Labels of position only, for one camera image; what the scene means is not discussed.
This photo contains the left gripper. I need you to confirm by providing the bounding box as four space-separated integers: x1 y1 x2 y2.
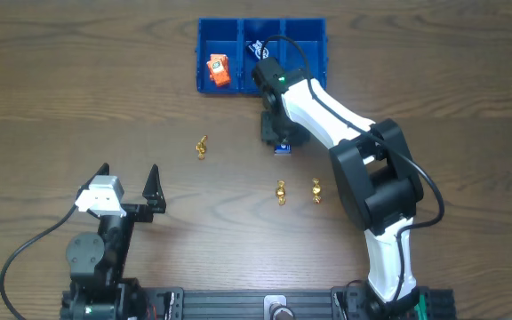
76 162 168 224

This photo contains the gold candy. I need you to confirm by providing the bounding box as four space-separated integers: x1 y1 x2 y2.
274 179 288 206
310 177 324 205
195 134 210 161

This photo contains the blue tray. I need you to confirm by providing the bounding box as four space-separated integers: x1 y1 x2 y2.
196 16 329 95

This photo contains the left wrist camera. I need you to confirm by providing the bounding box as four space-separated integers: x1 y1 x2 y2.
74 173 126 219

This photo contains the mounting rail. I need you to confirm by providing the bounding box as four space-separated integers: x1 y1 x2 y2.
60 286 456 320

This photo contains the black cable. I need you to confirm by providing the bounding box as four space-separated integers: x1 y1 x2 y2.
259 34 445 235
0 204 80 320

